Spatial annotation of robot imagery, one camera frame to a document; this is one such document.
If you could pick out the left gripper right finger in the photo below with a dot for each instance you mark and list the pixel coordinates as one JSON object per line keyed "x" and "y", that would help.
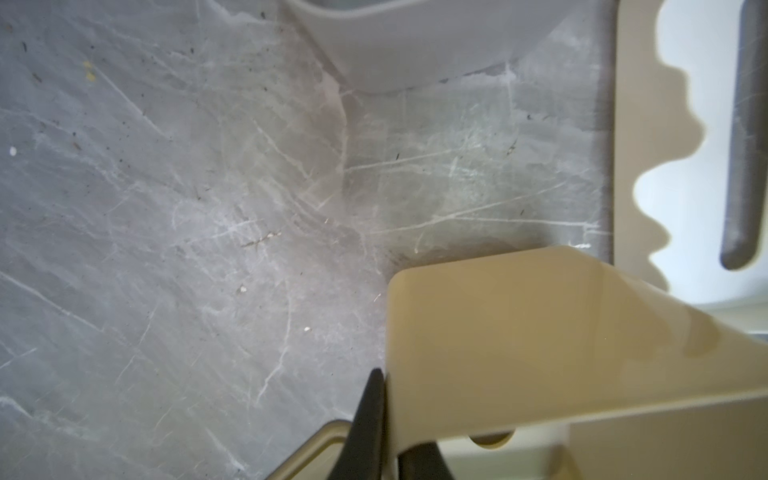
{"x": 423, "y": 462}

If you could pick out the white tissue box lid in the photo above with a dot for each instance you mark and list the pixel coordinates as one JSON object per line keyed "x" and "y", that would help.
{"x": 676, "y": 70}

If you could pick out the beige tissue box lid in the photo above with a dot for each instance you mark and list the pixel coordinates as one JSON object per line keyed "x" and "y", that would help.
{"x": 317, "y": 456}

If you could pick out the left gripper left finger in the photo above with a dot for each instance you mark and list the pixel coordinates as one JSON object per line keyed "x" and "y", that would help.
{"x": 361, "y": 455}

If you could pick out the beige tissue box base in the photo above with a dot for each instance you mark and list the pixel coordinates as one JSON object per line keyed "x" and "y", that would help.
{"x": 550, "y": 364}

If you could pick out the grey plastic bin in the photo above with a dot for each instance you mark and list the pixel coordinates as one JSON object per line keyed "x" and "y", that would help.
{"x": 386, "y": 46}

